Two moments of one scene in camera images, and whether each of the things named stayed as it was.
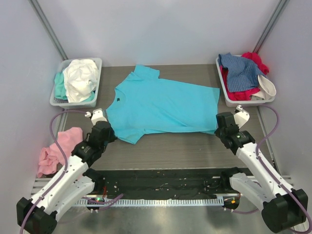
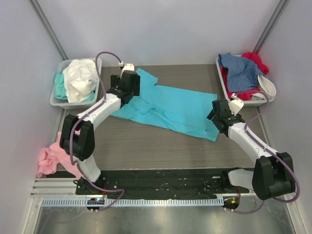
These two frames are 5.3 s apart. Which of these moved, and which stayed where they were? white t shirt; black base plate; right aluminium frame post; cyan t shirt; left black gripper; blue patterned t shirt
Moved: left black gripper; cyan t shirt
Stayed: right aluminium frame post; blue patterned t shirt; white t shirt; black base plate
